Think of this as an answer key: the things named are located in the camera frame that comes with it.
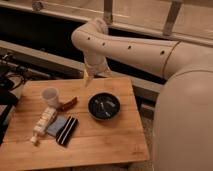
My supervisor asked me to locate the brown red marker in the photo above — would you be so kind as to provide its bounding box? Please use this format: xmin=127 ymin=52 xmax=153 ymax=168
xmin=58 ymin=97 xmax=77 ymax=112

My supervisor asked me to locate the black cables and equipment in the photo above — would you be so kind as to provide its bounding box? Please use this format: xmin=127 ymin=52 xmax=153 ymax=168
xmin=0 ymin=52 xmax=29 ymax=147

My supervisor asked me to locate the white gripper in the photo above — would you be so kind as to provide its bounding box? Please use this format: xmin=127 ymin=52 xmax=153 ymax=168
xmin=83 ymin=55 xmax=109 ymax=87

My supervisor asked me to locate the dark ceramic bowl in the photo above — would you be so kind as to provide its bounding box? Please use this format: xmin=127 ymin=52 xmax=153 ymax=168
xmin=88 ymin=92 xmax=120 ymax=120

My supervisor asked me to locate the translucent plastic cup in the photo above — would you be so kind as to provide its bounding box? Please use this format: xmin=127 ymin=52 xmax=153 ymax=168
xmin=41 ymin=87 xmax=60 ymax=108

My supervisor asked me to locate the metal rail frame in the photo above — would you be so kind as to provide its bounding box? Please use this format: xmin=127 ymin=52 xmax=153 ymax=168
xmin=0 ymin=0 xmax=213 ymax=47

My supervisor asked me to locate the black white striped block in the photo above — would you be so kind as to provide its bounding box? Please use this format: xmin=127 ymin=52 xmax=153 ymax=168
xmin=56 ymin=117 xmax=78 ymax=147

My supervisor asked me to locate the white plastic bottle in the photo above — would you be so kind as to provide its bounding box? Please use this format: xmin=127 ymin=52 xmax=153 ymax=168
xmin=30 ymin=107 xmax=57 ymax=145

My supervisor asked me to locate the wooden cutting board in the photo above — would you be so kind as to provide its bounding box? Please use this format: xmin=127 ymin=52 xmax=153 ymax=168
xmin=0 ymin=77 xmax=149 ymax=170

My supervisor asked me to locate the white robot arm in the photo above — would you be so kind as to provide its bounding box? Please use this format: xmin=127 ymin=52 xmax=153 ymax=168
xmin=71 ymin=18 xmax=213 ymax=171

